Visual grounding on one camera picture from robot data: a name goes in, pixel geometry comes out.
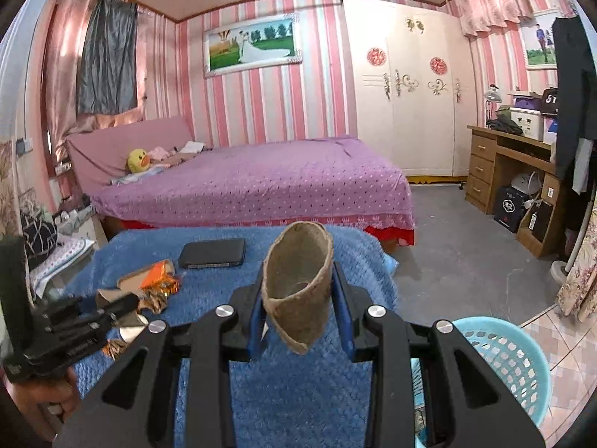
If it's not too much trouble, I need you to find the white nightstand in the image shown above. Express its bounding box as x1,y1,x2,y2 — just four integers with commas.
70,214,111,251

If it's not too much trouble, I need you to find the black printed bag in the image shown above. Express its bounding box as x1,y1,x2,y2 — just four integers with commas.
541,87,559,117

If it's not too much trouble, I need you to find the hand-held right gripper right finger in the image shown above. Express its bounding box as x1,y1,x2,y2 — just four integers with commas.
331,264,546,448

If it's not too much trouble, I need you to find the purple polka dot bedspread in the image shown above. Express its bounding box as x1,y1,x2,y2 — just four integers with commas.
88,137,416,231

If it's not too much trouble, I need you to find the silver round lid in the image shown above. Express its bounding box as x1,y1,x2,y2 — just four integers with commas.
119,324,151,345

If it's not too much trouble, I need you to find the black and white patterned cloth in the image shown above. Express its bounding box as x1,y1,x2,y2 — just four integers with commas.
20,214,59,270

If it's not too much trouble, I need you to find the light blue cloth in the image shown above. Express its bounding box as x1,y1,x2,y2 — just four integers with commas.
110,168,162,186

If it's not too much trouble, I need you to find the person's left hand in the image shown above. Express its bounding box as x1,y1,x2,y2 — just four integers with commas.
9,368,81,439

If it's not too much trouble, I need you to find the light blue plastic basket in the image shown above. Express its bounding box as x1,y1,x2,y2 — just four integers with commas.
410,316,552,448

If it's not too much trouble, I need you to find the white wardrobe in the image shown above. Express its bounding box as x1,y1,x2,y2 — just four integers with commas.
343,0,479,185

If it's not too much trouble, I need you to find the beige phone case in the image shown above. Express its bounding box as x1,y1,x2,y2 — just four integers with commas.
116,264,175,291

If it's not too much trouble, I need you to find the light hanging garment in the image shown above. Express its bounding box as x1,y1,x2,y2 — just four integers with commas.
571,137,596,195

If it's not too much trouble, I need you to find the framed wedding photo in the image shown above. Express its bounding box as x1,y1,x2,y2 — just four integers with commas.
203,12,303,78

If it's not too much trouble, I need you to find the wooden desk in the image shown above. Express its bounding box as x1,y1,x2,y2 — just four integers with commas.
465,124,568,260

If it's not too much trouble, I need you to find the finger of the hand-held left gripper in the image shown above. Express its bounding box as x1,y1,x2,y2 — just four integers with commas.
32,295,101,325
49,293,141,337

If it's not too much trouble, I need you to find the small orange wrapper scrap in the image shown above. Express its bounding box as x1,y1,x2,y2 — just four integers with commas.
101,340,130,361

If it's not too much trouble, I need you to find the white standing fan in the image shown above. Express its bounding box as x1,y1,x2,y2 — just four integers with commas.
550,187,597,286

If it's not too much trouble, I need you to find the yellow duck plush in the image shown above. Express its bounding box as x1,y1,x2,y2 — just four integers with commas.
127,148,152,173

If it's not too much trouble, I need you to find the pink patterned curtain valance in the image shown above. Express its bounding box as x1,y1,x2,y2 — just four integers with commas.
451,0,575,38

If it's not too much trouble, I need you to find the dark hanging garment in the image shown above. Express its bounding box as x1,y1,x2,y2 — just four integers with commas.
553,15,597,181

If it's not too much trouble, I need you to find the white storage box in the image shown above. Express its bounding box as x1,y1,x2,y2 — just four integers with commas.
508,106,546,142

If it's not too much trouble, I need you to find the bed with pink headboard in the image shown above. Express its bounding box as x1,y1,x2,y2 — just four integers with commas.
65,116,416,246

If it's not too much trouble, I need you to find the white dotted pillow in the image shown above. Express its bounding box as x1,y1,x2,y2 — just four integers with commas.
28,237,97,298

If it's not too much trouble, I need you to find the black phone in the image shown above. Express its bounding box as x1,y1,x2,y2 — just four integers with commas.
178,237,246,270

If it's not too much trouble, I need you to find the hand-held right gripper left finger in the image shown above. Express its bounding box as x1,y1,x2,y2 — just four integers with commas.
55,271,270,448

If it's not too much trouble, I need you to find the crumpled brown wrapper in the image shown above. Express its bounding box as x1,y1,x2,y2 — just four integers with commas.
137,289,180,316

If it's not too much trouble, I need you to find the blue fluffy blanket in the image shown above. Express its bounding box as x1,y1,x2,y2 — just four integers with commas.
47,225,402,448

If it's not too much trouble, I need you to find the wall poster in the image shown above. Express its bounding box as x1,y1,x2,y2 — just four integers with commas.
520,9,572,71

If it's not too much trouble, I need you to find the orange snack wrapper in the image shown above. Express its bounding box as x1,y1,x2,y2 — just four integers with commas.
140,260,182,296

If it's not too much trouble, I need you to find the shiny pink curtain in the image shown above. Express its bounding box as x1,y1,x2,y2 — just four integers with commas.
43,0,146,165

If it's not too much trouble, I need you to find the purple box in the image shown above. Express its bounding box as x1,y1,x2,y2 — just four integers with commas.
510,92,544,109

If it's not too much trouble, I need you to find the black cardboard box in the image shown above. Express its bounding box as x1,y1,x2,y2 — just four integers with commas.
493,186,528,234

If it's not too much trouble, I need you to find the beige garment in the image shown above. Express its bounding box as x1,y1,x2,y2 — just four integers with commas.
156,151,201,167

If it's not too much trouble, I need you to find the grey window cloth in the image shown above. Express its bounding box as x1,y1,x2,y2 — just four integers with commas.
76,0,139,116

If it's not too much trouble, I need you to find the black bottle box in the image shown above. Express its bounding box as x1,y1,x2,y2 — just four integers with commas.
529,200,556,243

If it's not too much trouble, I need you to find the desk lamp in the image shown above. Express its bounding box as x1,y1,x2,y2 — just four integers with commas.
482,83,503,127

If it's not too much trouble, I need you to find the floral cloth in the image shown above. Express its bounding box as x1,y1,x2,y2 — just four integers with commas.
555,195,597,323

